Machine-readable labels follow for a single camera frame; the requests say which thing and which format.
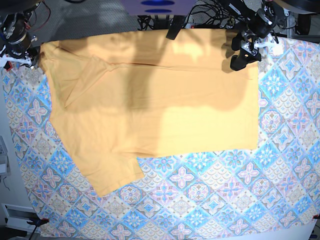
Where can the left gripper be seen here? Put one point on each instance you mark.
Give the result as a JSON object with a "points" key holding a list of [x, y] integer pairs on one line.
{"points": [[249, 44]]}

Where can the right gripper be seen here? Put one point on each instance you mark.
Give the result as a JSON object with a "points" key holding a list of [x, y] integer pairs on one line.
{"points": [[22, 52]]}

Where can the yellow T-shirt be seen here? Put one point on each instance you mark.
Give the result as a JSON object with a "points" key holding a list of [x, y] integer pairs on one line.
{"points": [[117, 97]]}

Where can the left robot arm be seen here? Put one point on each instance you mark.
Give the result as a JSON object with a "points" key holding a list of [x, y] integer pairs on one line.
{"points": [[262, 22]]}

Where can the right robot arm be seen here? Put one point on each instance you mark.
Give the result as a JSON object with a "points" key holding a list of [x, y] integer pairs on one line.
{"points": [[16, 40]]}

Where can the red black clamp left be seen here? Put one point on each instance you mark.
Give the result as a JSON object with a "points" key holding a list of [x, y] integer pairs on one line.
{"points": [[8, 66]]}

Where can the white power strip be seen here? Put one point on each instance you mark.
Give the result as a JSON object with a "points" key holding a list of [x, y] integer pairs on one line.
{"points": [[191, 26]]}

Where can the black clamp at table edge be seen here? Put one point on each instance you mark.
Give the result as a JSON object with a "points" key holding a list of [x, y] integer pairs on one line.
{"points": [[176, 25]]}

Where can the patterned blue tile tablecloth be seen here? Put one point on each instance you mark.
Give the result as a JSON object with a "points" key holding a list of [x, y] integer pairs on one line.
{"points": [[191, 196]]}

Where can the orange black clamp bottom left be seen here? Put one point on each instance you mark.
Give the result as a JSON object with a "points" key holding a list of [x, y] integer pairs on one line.
{"points": [[37, 221]]}

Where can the purple base camera mount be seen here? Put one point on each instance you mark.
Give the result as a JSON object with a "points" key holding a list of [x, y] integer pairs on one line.
{"points": [[158, 7]]}

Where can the white aluminium rail box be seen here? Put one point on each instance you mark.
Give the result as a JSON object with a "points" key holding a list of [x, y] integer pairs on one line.
{"points": [[16, 217]]}

